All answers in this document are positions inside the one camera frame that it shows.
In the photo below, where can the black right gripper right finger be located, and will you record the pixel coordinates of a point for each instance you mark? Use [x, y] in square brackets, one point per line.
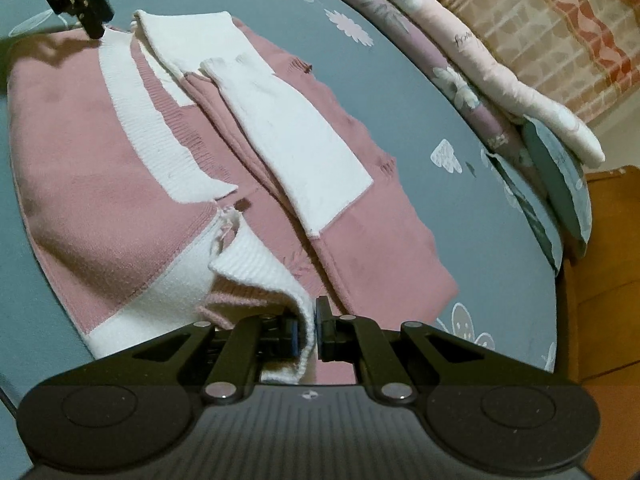
[491, 412]

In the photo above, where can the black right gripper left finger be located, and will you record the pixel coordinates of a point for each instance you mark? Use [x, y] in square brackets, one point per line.
[118, 412]

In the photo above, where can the pink and white knit sweater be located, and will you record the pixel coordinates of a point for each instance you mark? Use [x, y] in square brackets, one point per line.
[190, 170]

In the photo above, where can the blue floral bed sheet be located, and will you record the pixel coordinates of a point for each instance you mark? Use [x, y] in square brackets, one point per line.
[484, 240]

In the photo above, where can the wooden headboard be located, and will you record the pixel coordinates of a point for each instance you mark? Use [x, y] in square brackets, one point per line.
[598, 321]

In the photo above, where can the blue lower pillow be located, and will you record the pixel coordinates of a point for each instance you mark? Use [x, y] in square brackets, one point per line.
[522, 196]

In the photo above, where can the blue pillow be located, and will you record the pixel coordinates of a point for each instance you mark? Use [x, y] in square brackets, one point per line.
[522, 196]
[562, 175]

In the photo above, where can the blue upper pillow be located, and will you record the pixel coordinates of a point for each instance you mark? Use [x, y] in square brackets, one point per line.
[562, 175]

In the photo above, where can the pink floral folded quilt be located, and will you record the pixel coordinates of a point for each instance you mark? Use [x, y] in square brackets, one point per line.
[498, 82]

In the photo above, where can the mauve floral folded quilt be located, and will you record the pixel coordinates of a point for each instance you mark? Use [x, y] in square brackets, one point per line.
[494, 129]

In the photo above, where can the beige patterned curtain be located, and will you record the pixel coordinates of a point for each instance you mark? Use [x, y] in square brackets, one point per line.
[581, 53]

